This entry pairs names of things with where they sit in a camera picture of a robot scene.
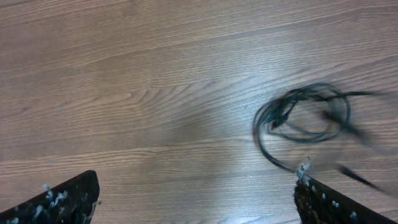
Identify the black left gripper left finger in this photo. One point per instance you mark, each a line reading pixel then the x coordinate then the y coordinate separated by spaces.
pixel 72 202

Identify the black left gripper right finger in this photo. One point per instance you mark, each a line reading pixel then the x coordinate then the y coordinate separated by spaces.
pixel 319 204

